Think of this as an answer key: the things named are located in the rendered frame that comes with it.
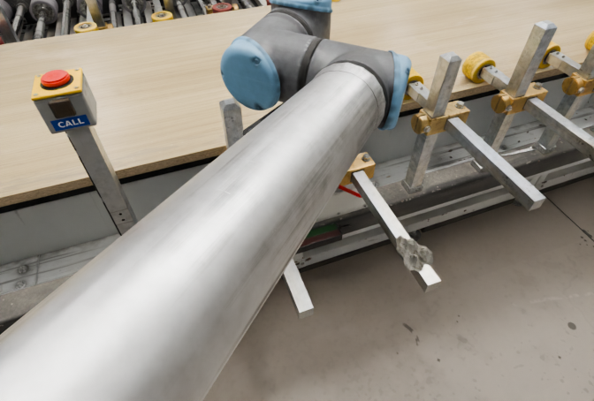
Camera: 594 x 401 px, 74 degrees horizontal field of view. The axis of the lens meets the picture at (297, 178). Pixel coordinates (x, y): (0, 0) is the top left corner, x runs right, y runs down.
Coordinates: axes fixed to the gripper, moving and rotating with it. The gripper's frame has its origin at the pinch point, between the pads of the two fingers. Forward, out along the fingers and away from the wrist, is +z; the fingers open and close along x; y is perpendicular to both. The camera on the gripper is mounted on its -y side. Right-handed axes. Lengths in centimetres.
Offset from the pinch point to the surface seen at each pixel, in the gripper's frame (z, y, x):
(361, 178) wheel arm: 11.0, 19.0, 2.6
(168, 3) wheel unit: 6, -12, 115
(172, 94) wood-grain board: 7, -19, 50
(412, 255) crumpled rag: 9.3, 17.9, -21.8
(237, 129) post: -9.8, -9.0, 6.1
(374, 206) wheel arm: 11.1, 17.9, -6.3
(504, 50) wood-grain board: 8, 91, 37
